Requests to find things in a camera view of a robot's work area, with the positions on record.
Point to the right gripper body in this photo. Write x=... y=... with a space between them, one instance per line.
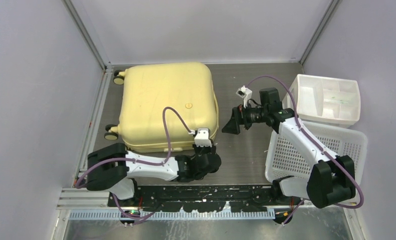
x=251 y=115

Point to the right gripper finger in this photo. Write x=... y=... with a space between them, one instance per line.
x=232 y=126
x=236 y=114

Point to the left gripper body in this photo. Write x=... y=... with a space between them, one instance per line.
x=200 y=150

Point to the yellow hard-shell suitcase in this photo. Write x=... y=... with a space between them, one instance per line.
x=161 y=103

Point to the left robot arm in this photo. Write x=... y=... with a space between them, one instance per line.
x=113 y=168

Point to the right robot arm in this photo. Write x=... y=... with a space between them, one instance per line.
x=332 y=177

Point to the white perforated plastic basket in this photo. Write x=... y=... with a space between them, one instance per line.
x=297 y=147

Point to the white divided organizer tray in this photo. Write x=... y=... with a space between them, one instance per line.
x=325 y=100

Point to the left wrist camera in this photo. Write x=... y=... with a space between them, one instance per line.
x=201 y=137

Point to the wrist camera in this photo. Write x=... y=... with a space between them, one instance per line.
x=201 y=137
x=245 y=93

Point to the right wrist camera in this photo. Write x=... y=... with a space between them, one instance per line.
x=245 y=93

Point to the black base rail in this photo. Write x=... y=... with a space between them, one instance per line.
x=206 y=198

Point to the slotted metal cable duct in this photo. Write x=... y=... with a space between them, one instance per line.
x=224 y=214

